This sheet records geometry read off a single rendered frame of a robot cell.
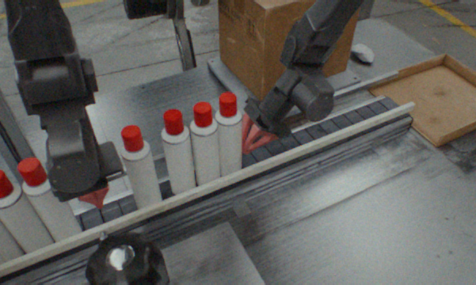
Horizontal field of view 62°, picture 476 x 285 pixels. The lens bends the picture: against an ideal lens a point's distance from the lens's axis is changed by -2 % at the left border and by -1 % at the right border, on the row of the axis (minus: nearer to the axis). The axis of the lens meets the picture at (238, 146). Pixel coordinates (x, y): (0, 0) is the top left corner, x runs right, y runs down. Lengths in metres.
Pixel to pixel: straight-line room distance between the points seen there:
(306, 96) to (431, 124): 0.51
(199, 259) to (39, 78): 0.42
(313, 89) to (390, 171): 0.36
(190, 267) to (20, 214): 0.30
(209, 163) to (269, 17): 0.38
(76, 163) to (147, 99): 0.70
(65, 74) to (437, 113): 0.97
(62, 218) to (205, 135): 0.29
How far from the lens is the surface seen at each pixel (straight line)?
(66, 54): 0.49
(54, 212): 0.74
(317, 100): 0.72
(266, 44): 0.99
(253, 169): 0.83
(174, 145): 0.72
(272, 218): 0.86
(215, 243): 0.77
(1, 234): 0.78
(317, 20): 0.71
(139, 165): 0.71
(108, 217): 0.84
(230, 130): 0.75
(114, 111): 1.14
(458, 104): 1.27
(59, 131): 0.49
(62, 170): 0.49
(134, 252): 0.43
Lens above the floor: 1.54
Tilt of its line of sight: 46 degrees down
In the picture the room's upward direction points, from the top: straight up
